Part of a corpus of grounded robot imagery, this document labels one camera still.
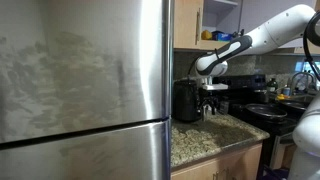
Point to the light wood closed cupboard door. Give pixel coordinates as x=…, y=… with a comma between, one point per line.
x=185, y=23

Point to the blue box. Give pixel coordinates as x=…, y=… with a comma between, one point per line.
x=222, y=35

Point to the chrome kitchen faucet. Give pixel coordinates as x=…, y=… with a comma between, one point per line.
x=301, y=76

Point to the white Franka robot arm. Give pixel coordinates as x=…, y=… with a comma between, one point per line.
x=283, y=26

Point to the stainless steel fridge door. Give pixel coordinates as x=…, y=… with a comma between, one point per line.
x=83, y=66

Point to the yellow sponge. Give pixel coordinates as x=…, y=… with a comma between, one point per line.
x=281, y=97

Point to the small blue bottle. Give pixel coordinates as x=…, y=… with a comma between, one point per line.
x=286, y=90

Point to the stainless steel freezer drawer front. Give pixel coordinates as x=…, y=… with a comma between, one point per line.
x=100, y=156

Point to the steel kitchen sink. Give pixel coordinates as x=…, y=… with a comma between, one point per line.
x=298, y=101

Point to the black frying pan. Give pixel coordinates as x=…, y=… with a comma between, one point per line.
x=266, y=111

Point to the black electric stove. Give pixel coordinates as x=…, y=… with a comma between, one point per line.
x=250, y=83

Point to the light wood cupboard carcass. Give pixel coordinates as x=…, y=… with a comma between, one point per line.
x=220, y=5

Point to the green bottle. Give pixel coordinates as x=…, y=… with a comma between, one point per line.
x=272, y=85

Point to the yellow packet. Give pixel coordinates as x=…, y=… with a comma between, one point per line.
x=206, y=34

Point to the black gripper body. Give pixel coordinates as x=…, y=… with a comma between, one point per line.
x=210, y=97

